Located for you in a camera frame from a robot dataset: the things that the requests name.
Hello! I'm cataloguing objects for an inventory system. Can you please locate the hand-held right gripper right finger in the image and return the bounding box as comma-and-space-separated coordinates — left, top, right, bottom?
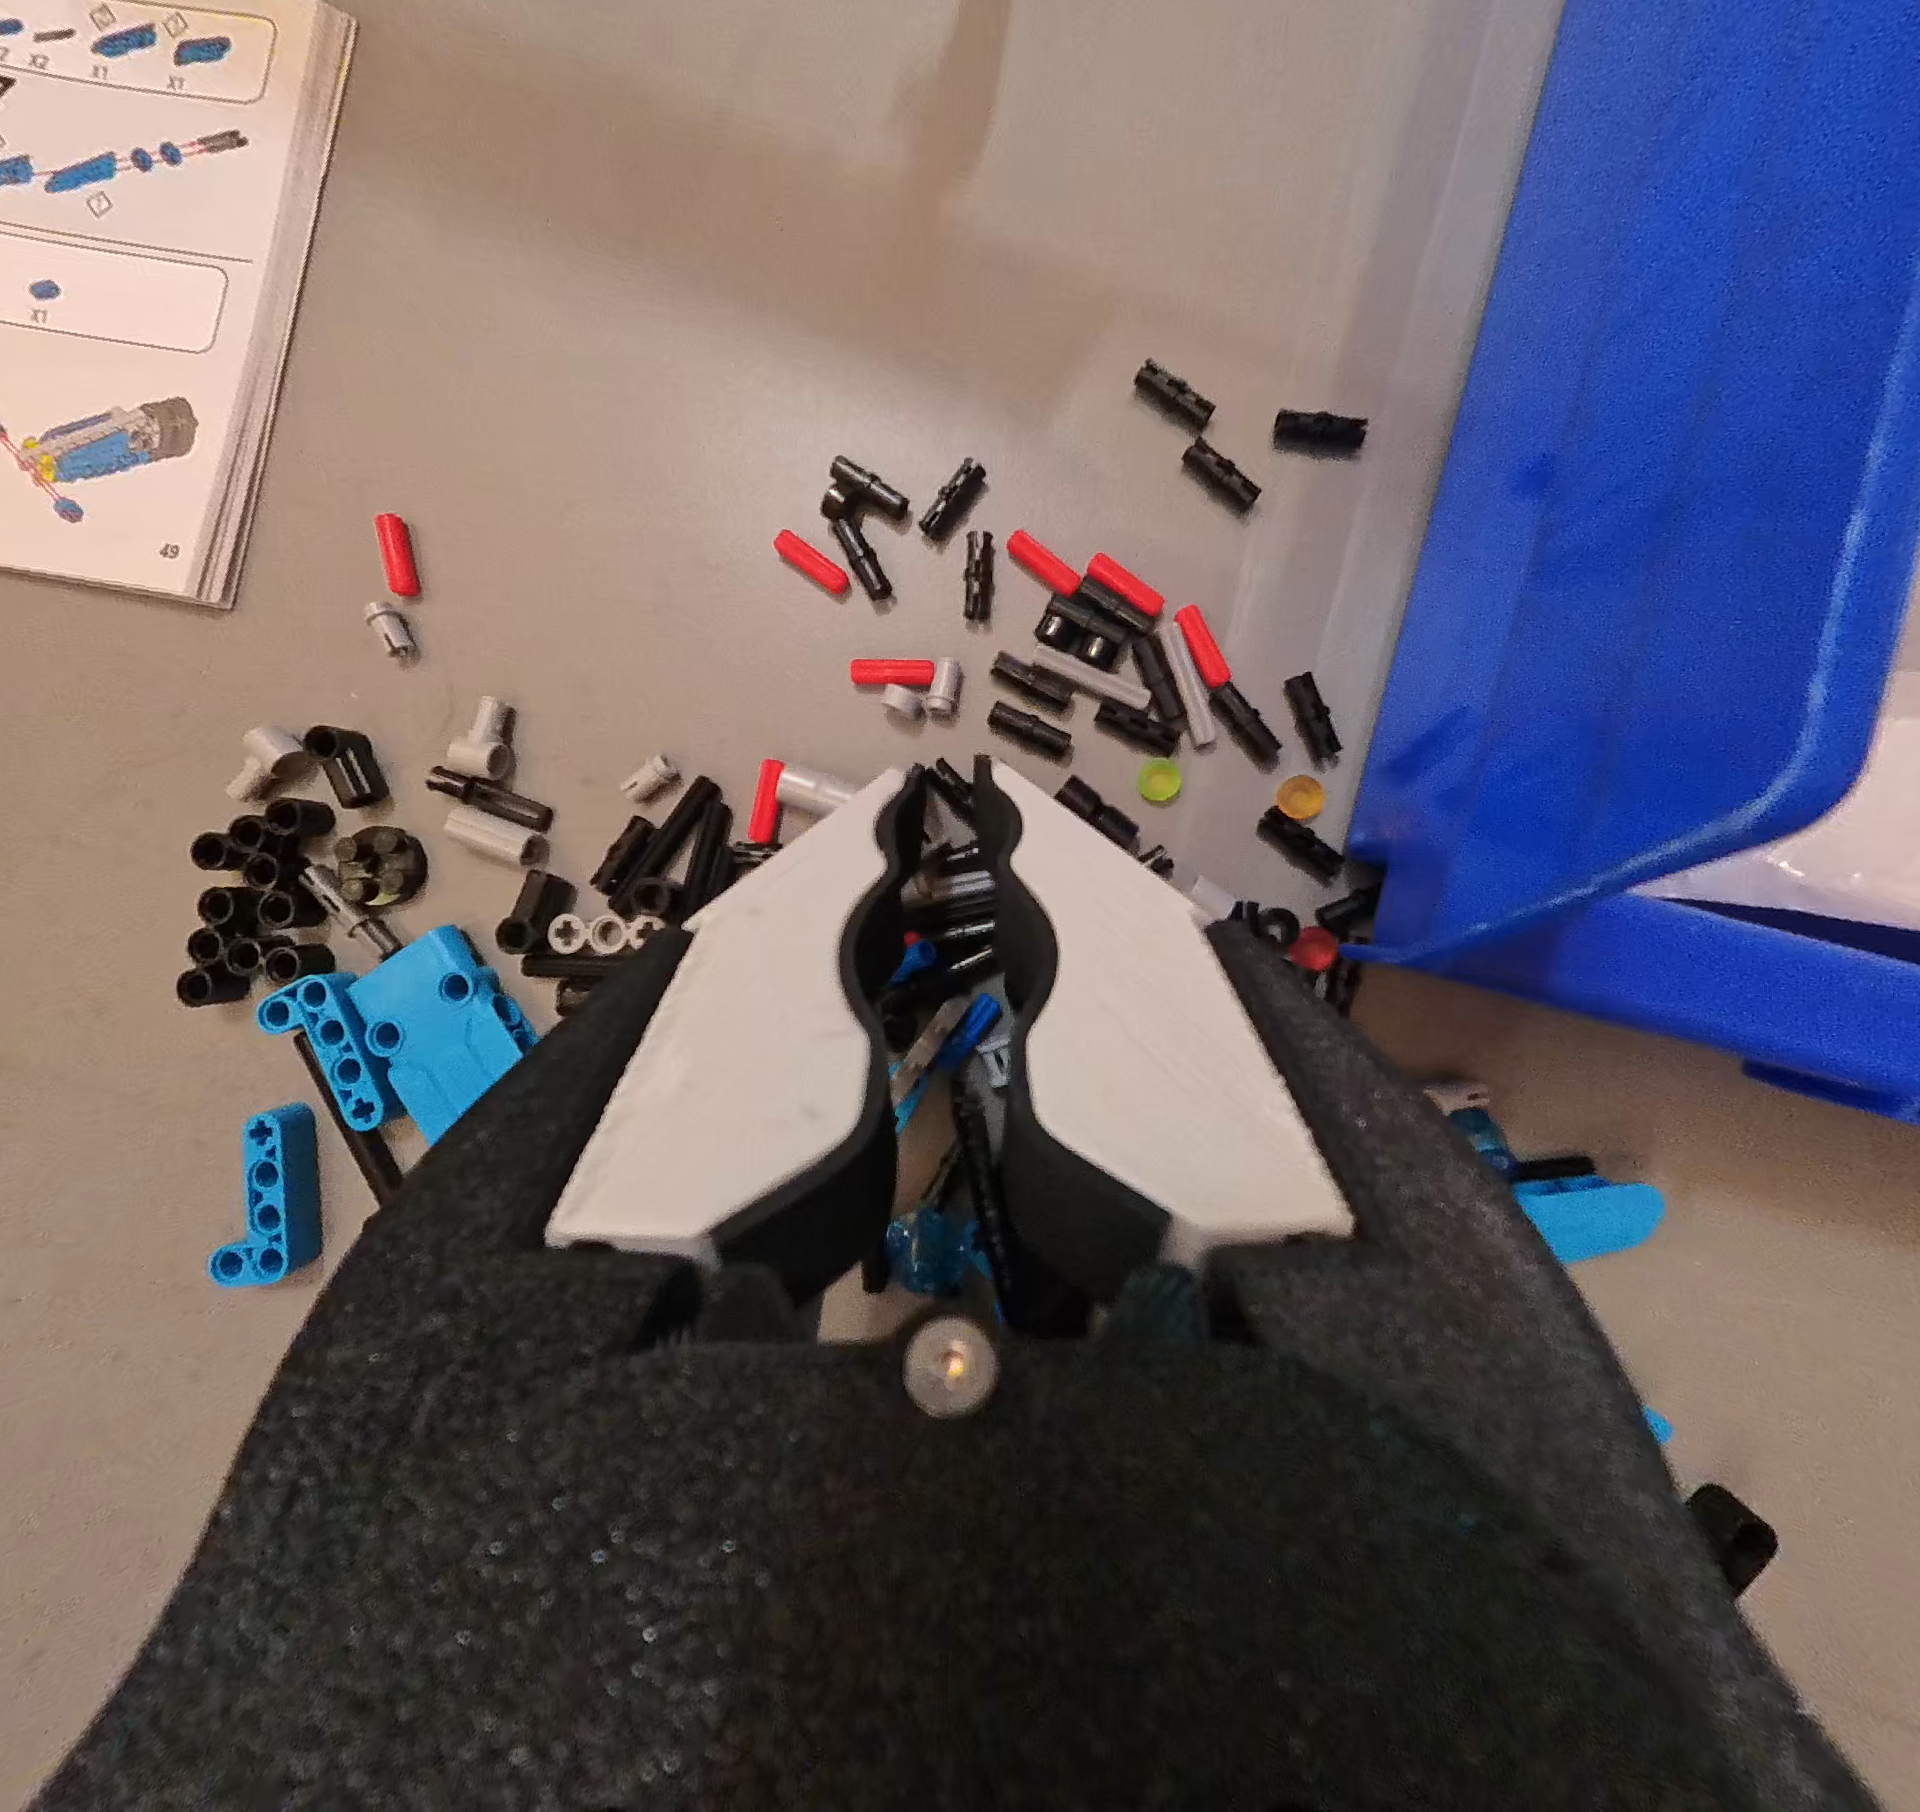
973, 754, 1359, 1312

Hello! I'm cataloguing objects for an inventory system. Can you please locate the instruction booklet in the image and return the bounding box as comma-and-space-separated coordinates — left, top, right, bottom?
0, 0, 359, 612

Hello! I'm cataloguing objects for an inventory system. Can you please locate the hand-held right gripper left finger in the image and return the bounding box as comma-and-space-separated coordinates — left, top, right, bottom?
541, 764, 929, 1312

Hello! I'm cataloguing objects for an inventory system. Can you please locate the grey desk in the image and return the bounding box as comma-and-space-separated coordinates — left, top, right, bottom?
0, 0, 1920, 1812

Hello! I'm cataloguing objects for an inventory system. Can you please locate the blue plastic bin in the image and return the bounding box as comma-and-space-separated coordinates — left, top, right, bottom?
1340, 0, 1920, 1123

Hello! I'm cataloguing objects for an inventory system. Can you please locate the pile of building block pieces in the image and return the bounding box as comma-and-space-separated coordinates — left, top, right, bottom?
178, 357, 1777, 1598

